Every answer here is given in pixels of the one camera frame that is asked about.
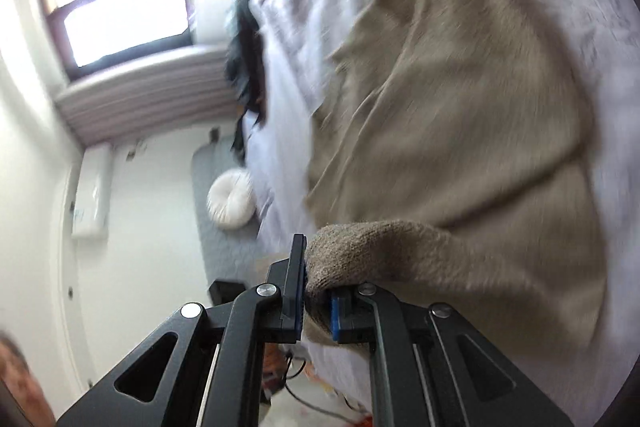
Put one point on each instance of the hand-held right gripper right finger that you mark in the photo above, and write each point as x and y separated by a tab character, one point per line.
336	317

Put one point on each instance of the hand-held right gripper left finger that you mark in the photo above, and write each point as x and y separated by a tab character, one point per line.
300	302

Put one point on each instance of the olive brown knit sweater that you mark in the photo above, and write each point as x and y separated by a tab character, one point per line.
450	132

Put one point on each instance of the grey quilted mat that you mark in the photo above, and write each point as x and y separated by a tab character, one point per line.
220	252

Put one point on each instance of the round white pleated cushion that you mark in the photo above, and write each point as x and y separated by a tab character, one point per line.
230	199

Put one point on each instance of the black garment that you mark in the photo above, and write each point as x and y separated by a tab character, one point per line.
247	57

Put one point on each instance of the small wall fixture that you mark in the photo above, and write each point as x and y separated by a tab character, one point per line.
213	135

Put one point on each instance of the white wall air conditioner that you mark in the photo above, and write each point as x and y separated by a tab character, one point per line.
92	192

